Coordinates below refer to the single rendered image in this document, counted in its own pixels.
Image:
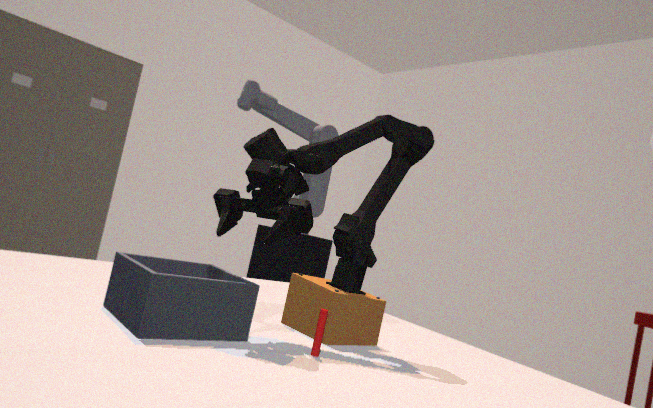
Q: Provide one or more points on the red peg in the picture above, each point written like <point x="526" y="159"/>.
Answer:
<point x="319" y="332"/>

